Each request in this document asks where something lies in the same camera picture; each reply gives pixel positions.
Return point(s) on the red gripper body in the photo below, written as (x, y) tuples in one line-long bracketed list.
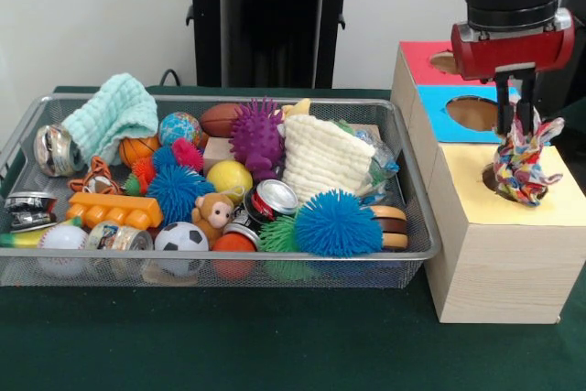
[(513, 54)]

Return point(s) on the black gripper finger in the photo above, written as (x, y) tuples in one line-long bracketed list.
[(503, 107), (530, 98)]

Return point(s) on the white cloth with colourful shapes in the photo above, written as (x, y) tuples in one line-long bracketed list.
[(522, 166)]

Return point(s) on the cream knitted cloth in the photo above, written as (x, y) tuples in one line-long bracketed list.
[(320, 162)]

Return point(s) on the large blue spiky ball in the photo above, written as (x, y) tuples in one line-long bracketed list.
[(339, 224)]

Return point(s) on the wooden box with three holes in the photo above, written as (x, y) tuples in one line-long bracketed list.
[(503, 272)]

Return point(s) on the silver mesh bin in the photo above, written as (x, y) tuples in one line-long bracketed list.
[(412, 267)]

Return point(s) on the wooden burger toy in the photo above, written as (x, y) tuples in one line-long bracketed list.
[(394, 226)]

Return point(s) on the purple spiky ball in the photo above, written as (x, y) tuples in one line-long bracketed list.
[(256, 134)]

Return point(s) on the large green spiky ball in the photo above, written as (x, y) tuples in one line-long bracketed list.
[(279, 235)]

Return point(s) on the plain yellow ball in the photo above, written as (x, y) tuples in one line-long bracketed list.
[(229, 178)]

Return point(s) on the black and white soccer ball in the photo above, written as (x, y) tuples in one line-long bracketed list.
[(181, 237)]

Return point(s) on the mint green knitted cloth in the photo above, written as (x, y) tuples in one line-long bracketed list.
[(114, 111)]

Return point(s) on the white baseball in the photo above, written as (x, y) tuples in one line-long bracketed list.
[(61, 240)]

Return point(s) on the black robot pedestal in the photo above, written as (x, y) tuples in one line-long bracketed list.
[(265, 20)]

